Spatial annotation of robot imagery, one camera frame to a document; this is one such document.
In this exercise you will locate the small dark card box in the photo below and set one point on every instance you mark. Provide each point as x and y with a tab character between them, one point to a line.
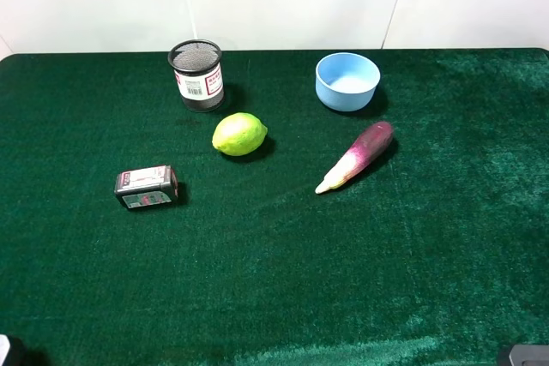
147	187

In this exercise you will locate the green lime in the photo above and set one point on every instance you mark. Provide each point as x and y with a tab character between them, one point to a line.
239	134

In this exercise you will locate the grey object bottom right corner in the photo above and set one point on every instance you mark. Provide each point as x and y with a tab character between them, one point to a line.
524	355

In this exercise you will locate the light blue bowl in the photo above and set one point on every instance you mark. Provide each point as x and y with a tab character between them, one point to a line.
346	81

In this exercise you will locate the green felt table cloth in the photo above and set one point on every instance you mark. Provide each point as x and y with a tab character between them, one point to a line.
435	254

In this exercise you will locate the black mesh pen holder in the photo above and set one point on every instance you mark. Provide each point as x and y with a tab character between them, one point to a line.
196	65

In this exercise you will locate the purple white eggplant toy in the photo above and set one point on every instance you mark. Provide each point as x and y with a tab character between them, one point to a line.
366	148

